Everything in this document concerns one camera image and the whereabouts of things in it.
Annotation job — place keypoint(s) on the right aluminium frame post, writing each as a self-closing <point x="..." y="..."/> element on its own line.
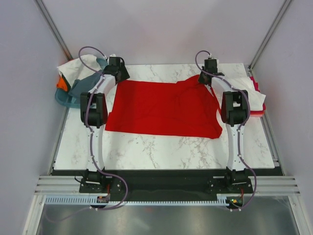
<point x="270" y="33"/>

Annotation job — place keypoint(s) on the red t shirt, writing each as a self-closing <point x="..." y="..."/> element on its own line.
<point x="256" y="113"/>
<point x="185" y="109"/>

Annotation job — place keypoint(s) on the teal plastic basket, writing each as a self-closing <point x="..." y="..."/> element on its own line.
<point x="65" y="99"/>

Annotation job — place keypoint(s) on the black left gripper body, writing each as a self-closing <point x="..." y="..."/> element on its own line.
<point x="124" y="74"/>

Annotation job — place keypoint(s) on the left aluminium frame post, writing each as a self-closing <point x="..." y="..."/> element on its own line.
<point x="53" y="28"/>

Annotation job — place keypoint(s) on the orange t shirt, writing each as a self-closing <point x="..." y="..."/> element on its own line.
<point x="63" y="84"/>

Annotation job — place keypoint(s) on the white slotted cable duct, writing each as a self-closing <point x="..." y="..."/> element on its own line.
<point x="93" y="200"/>

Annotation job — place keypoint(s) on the folded pink t shirt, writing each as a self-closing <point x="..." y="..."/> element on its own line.
<point x="255" y="84"/>

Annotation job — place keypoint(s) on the crumpled white t shirt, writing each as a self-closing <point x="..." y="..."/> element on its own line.
<point x="74" y="69"/>

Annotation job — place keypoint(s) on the folded white t shirt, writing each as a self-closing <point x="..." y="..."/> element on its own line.
<point x="242" y="83"/>

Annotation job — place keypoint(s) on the grey blue t shirt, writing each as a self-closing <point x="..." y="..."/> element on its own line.
<point x="84" y="85"/>

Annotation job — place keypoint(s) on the aluminium frame post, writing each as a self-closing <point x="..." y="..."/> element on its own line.
<point x="270" y="33"/>
<point x="53" y="28"/>

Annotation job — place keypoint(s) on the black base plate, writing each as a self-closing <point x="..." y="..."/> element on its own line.
<point x="162" y="185"/>

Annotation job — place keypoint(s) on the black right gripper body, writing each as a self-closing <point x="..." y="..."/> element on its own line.
<point x="201" y="78"/>

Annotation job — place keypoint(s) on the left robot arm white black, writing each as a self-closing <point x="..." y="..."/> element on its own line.
<point x="94" y="111"/>

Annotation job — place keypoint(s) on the folded red t shirt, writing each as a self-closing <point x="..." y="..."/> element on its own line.
<point x="256" y="113"/>

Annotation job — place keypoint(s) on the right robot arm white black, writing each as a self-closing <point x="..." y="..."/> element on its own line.
<point x="235" y="111"/>

